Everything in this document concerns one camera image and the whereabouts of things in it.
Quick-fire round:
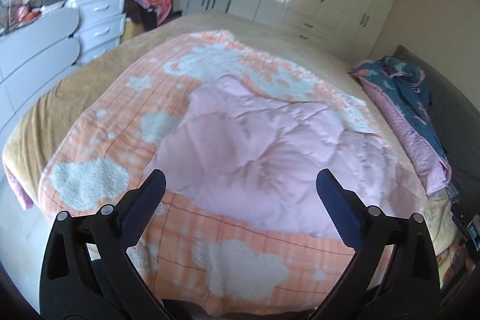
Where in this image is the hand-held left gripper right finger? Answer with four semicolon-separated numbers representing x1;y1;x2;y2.
300;168;440;320

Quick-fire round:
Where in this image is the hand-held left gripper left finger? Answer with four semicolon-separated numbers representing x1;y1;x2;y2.
39;168;167;320

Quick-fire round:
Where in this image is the pink quilted jacket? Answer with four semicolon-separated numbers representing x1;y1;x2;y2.
155;76;421;240

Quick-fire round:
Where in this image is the dark clothes pile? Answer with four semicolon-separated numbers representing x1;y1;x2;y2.
125;0;166;34

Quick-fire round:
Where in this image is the orange checked cloud blanket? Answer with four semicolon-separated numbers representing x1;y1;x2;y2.
37;29;437;317

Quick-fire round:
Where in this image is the grey headboard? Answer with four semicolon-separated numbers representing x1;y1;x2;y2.
390;44;480;193

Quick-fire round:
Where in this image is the blue floral pink duvet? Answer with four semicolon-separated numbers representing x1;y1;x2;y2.
349;55;452;199

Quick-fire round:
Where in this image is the white curved desk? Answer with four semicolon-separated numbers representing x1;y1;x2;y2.
0;7;81;141

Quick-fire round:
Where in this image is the bed with beige sheet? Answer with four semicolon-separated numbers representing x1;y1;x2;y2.
2;10;466;291

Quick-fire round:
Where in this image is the white drawer cabinet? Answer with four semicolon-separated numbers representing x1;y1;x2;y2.
58;0;128;66

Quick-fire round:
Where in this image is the wire desk rack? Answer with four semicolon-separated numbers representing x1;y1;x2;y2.
0;0;42;34

